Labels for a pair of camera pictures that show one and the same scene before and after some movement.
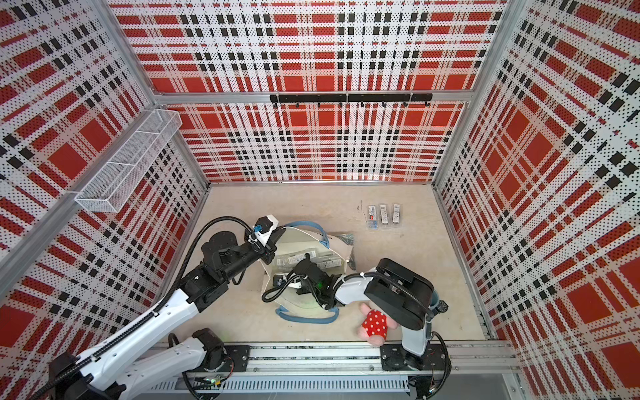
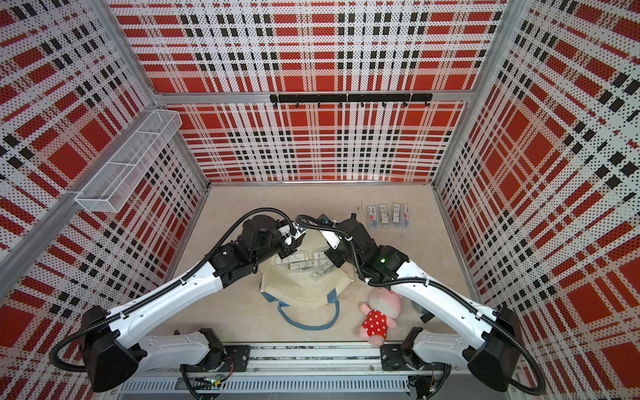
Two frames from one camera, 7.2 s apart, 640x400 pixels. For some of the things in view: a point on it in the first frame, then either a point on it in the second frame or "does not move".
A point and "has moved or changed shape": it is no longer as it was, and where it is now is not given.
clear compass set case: x=385 y=216 does not move
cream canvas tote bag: x=329 y=252 has moved or changed shape
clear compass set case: x=397 y=214 does not move
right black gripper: x=302 y=291 to x=336 y=260
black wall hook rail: x=342 y=98 does not move
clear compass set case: x=372 y=217 does not move
